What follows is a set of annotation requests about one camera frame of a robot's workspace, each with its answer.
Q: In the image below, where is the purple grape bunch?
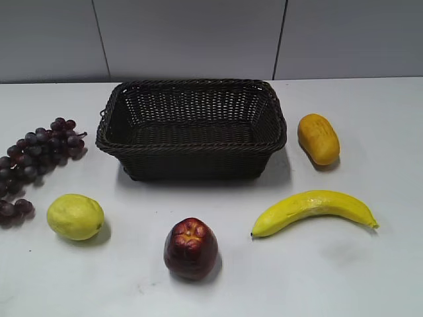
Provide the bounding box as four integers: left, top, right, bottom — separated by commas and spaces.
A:
1, 118, 88, 228

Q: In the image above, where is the black wicker basket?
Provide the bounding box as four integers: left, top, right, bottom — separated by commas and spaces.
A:
96, 79, 287, 181

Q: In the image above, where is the dark red apple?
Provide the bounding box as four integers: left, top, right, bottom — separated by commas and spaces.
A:
163, 217, 218, 281

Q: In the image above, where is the yellow banana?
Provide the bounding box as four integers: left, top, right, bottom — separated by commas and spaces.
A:
250, 190, 379, 238

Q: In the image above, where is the orange mango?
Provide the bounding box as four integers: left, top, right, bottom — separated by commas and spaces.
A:
297, 114, 340, 166

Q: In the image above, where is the yellow lemon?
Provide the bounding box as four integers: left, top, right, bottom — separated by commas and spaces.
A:
46, 194, 104, 241

